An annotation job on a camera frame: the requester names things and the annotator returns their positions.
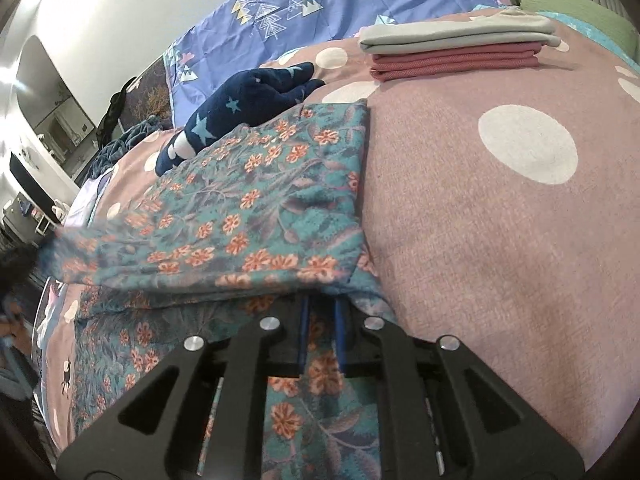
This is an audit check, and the navy star print cloth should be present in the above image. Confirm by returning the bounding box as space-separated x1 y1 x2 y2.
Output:
155 61 326 177

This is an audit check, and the pale lavender cloth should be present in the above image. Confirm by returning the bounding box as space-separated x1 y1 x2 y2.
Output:
62 170 118 228

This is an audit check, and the pink polka dot blanket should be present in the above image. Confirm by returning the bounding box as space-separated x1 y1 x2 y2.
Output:
32 7 640 471

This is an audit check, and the pink-red folded cloth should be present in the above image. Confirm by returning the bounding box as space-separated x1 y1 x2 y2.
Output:
370 42 543 83

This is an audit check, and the dark blue fluffy blanket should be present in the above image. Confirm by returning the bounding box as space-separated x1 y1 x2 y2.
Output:
87 115 176 181

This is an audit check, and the black garment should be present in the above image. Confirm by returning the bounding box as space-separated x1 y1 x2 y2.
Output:
95 77 143 156

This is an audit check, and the arched wall mirror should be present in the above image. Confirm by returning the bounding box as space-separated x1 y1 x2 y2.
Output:
15 35 98 161

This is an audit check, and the green pillow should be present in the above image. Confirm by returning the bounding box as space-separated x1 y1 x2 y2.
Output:
520 0 638 56

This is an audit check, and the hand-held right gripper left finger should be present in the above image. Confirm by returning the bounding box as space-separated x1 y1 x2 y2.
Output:
55 297 311 480

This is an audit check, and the teal floral cloth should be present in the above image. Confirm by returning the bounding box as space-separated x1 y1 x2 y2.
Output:
42 100 398 480

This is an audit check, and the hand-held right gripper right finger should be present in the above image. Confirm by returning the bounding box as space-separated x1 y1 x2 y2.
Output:
332 297 587 480

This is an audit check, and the dark branch print cloth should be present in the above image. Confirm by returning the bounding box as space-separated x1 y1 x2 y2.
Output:
122 57 173 128

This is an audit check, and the light teal bed sheet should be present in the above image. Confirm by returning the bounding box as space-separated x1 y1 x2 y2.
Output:
540 10 640 73

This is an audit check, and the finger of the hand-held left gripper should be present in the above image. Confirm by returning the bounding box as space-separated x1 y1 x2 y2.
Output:
0 240 56 311

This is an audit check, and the grey folded cloth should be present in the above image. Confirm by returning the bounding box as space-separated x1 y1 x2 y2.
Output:
359 12 563 56

